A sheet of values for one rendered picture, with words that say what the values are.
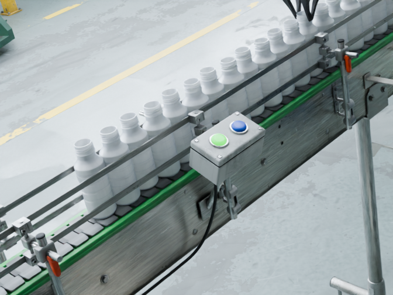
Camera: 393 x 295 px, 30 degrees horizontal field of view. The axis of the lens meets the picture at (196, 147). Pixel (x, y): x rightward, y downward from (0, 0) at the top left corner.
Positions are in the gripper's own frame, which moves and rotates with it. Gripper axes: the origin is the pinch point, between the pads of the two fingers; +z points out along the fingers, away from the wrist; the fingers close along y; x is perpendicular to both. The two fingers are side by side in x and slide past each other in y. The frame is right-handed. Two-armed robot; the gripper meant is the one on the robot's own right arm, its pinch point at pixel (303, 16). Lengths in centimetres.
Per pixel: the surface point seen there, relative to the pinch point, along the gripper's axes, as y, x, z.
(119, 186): -3, 68, 10
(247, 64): -1.9, 24.6, 2.0
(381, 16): -3.7, -28.2, 10.3
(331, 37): -3.7, -5.4, 7.3
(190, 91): -2.0, 42.8, 0.1
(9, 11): 479, -174, 117
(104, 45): 318, -155, 119
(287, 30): -0.7, 7.6, 0.4
